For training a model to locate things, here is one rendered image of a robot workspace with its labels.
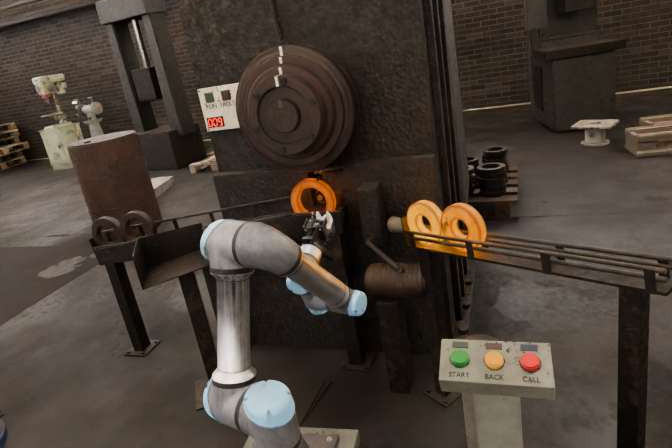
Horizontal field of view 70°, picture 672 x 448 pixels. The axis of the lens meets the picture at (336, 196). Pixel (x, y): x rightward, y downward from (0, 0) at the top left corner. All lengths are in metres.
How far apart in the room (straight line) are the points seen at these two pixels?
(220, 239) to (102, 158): 3.29
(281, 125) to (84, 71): 9.28
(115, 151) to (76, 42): 6.56
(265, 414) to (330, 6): 1.37
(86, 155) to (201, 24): 2.59
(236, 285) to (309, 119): 0.70
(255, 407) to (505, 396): 0.57
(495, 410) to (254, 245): 0.66
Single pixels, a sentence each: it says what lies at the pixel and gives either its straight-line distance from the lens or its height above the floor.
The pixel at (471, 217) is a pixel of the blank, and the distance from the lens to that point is 1.50.
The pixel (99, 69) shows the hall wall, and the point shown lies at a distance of 10.62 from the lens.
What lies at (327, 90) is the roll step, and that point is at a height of 1.18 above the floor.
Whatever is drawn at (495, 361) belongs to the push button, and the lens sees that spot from 1.18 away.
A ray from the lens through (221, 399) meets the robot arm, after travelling 1.36.
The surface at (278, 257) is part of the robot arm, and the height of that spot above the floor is 0.86.
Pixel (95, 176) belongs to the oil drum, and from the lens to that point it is 4.53.
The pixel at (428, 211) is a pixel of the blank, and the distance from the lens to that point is 1.61.
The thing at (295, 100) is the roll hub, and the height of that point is 1.16.
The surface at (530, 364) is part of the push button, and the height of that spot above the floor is 0.61.
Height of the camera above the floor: 1.33
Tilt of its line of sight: 17 degrees down
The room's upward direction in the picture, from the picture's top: 10 degrees counter-clockwise
